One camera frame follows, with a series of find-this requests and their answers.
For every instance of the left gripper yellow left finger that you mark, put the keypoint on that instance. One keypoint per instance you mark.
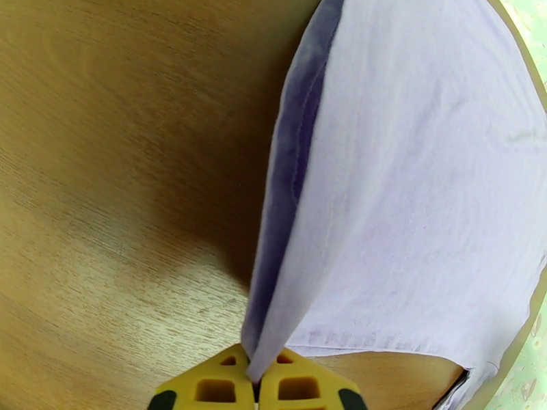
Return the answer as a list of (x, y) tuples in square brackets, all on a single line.
[(209, 389)]

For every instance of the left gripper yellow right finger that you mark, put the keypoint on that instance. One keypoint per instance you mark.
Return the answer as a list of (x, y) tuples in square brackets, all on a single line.
[(307, 389)]

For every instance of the purple shirt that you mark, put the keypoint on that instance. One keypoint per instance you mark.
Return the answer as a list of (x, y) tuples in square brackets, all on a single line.
[(406, 186)]

